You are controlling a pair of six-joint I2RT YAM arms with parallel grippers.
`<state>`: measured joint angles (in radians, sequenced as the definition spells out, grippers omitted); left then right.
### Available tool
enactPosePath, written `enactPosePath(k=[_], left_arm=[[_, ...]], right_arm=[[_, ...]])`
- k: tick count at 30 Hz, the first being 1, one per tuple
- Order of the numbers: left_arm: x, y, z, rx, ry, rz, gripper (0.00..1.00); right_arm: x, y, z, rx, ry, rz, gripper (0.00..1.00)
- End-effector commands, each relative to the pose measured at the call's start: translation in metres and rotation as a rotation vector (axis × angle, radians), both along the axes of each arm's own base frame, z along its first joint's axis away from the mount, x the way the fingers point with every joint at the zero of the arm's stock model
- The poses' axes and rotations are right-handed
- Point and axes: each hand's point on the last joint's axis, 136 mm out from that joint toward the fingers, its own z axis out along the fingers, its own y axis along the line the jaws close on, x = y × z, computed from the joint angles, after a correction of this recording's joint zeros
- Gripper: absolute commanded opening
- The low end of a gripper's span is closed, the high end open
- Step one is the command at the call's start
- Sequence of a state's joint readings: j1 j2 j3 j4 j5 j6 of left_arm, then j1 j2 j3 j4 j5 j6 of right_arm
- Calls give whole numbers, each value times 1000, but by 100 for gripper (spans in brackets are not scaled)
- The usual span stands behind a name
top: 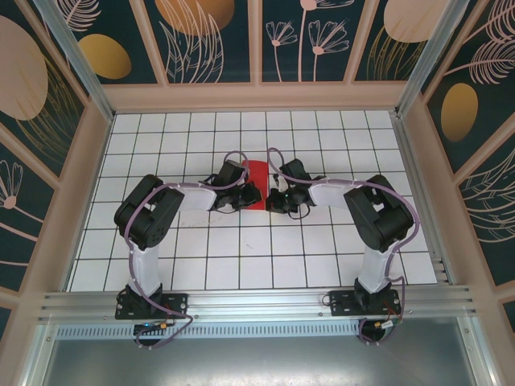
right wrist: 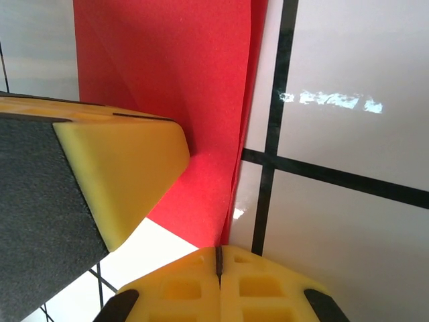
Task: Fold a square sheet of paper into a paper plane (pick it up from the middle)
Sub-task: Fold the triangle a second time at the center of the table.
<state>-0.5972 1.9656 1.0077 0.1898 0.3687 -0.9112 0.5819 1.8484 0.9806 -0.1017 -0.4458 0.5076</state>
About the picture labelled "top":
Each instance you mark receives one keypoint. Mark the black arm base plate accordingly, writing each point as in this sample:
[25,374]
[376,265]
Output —
[342,301]
[177,303]

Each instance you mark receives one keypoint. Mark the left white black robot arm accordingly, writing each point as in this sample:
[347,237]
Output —
[145,269]

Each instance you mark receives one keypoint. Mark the grey metal shelf plate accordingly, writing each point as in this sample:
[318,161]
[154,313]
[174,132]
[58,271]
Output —
[261,362]

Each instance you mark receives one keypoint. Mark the aluminium frame post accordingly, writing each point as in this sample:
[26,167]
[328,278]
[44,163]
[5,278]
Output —
[79,64]
[421,64]

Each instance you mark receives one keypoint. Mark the yellow power connector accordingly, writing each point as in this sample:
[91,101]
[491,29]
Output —
[386,323]
[161,324]

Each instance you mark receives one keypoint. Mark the aluminium mounting rail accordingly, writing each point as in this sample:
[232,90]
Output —
[261,301]

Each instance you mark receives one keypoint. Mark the aluminium side rail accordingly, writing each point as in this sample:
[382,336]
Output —
[423,201]

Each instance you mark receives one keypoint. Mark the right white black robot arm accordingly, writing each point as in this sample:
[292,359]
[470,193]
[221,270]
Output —
[374,269]

